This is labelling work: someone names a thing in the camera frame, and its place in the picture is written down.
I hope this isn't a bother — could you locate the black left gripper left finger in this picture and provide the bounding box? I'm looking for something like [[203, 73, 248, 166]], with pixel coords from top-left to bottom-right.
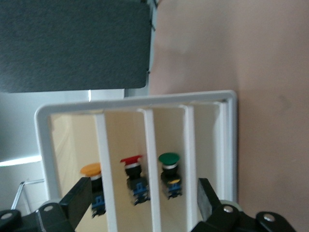
[[36, 177, 93, 232]]

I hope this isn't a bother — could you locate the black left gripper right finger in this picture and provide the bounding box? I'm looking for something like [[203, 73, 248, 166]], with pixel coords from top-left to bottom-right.
[[193, 177, 244, 232]]

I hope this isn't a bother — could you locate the yellow push button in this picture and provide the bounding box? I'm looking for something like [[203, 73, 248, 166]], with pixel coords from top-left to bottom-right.
[[80, 162, 108, 217]]

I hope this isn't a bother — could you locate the green push button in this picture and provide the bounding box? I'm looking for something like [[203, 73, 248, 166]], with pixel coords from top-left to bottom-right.
[[158, 152, 184, 200]]

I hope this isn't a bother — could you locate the red push button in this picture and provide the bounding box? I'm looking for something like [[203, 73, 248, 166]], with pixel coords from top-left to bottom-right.
[[120, 154, 152, 206]]

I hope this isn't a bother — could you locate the white drawer cabinet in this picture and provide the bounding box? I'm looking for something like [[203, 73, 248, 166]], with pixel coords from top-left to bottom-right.
[[34, 89, 239, 232]]

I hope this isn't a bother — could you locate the dark grey panel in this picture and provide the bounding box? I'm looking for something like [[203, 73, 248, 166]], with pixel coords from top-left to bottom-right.
[[0, 0, 152, 94]]

